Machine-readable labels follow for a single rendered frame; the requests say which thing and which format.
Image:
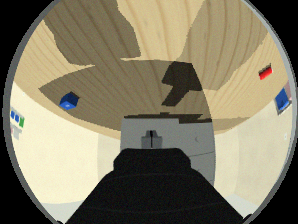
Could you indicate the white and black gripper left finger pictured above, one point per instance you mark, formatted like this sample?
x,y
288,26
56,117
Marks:
x,y
146,140

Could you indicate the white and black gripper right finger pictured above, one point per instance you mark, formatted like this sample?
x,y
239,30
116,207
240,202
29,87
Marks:
x,y
156,141

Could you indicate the small blue block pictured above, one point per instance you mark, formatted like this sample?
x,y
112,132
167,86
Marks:
x,y
68,101

